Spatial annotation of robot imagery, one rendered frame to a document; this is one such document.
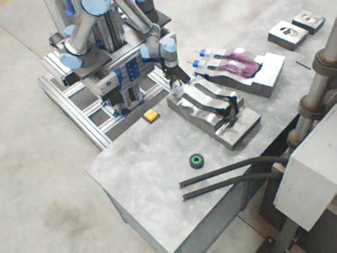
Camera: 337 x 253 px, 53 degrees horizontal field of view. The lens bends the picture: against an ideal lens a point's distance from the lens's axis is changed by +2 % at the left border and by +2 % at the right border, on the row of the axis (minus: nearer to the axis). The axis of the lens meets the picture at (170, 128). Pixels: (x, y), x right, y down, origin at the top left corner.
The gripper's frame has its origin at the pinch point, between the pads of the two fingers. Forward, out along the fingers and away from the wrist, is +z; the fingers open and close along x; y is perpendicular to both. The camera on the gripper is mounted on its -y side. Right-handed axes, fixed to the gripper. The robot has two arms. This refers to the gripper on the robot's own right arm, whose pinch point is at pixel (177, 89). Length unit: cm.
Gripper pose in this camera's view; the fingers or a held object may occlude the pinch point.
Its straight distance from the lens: 201.3
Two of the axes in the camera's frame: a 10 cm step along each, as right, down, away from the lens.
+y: -7.1, -5.3, 4.6
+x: -6.9, 6.3, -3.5
